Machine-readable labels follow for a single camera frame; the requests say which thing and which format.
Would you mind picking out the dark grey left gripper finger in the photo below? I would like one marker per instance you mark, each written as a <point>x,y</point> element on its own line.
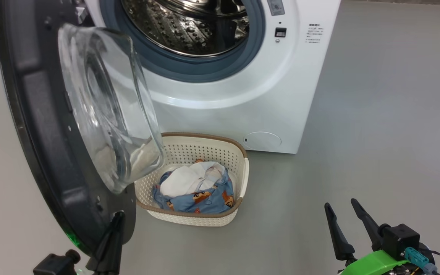
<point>111,248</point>

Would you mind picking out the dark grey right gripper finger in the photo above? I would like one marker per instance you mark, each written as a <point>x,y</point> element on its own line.
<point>369,227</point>
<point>340,238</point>

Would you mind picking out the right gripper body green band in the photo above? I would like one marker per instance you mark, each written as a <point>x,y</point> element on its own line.
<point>372,263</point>

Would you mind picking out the blue garment with white lining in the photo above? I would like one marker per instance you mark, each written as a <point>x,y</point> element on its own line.
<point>181,181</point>

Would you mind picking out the blue bear print garment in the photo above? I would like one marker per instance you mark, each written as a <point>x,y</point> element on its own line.
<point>204,202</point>

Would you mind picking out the round dark washer door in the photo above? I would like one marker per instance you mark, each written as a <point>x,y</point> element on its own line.
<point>40,114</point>

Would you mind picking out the white front-load washing machine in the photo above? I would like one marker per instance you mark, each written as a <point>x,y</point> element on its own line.
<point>243,103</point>

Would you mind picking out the cream perforated laundry basket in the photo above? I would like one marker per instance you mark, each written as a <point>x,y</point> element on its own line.
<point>189,149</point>

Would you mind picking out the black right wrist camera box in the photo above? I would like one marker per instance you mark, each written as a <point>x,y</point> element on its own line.
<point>401,238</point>

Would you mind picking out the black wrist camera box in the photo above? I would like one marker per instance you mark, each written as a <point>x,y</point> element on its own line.
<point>54,265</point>
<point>401,238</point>

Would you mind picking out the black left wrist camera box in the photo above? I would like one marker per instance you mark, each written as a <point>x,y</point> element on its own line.
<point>54,265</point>

